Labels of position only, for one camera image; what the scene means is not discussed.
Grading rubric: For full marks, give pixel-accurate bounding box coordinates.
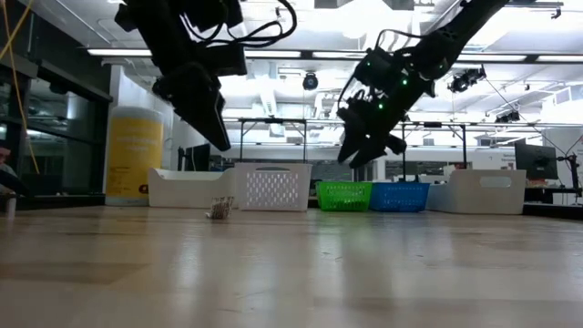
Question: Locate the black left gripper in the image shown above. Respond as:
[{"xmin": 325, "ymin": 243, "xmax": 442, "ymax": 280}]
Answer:
[{"xmin": 151, "ymin": 61, "xmax": 232, "ymax": 153}]

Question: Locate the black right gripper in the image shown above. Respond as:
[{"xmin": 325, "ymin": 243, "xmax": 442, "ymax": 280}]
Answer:
[{"xmin": 335, "ymin": 93, "xmax": 409, "ymax": 169}]

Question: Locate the green plastic basket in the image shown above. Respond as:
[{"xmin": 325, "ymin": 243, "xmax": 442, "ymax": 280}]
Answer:
[{"xmin": 314, "ymin": 180, "xmax": 375, "ymax": 212}]

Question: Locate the blue plastic basket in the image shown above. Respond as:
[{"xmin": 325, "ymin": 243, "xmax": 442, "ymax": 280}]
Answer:
[{"xmin": 367, "ymin": 181, "xmax": 432, "ymax": 213}]

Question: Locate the white solid plastic bin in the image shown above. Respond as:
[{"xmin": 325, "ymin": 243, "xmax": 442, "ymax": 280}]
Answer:
[{"xmin": 147, "ymin": 167, "xmax": 239, "ymax": 210}]

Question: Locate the yellow wipes canister white lid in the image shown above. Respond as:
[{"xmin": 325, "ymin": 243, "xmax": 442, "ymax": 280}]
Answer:
[{"xmin": 103, "ymin": 105, "xmax": 164, "ymax": 207}]

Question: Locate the small white printed sachet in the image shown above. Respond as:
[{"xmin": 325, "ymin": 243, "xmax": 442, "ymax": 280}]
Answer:
[{"xmin": 205, "ymin": 195, "xmax": 236, "ymax": 221}]

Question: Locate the white perforated plastic basket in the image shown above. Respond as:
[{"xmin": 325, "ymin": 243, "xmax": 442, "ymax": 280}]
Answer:
[{"xmin": 233, "ymin": 161, "xmax": 313, "ymax": 212}]

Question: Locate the black overhead light beam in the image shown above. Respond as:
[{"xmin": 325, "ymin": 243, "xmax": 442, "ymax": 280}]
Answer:
[{"xmin": 86, "ymin": 47, "xmax": 583, "ymax": 65}]

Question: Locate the person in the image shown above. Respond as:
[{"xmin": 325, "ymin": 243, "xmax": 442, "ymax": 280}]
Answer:
[{"xmin": 0, "ymin": 145, "xmax": 17, "ymax": 197}]

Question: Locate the black metal table frame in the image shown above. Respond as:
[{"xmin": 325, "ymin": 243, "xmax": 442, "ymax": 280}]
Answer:
[
  {"xmin": 400, "ymin": 120, "xmax": 469, "ymax": 182},
  {"xmin": 238, "ymin": 117, "xmax": 308, "ymax": 164}
]

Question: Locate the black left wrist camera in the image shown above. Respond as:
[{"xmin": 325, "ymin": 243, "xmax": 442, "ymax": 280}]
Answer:
[{"xmin": 199, "ymin": 42, "xmax": 250, "ymax": 77}]

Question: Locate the pale grey handled bin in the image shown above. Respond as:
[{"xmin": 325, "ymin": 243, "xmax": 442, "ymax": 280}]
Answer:
[{"xmin": 425, "ymin": 169, "xmax": 527, "ymax": 216}]

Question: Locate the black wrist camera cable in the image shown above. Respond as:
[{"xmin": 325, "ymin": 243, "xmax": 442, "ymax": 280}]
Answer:
[{"xmin": 179, "ymin": 0, "xmax": 300, "ymax": 49}]

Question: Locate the yellow hanging cord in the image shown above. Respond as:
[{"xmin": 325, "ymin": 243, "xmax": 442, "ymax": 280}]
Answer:
[{"xmin": 0, "ymin": 0, "xmax": 41, "ymax": 175}]

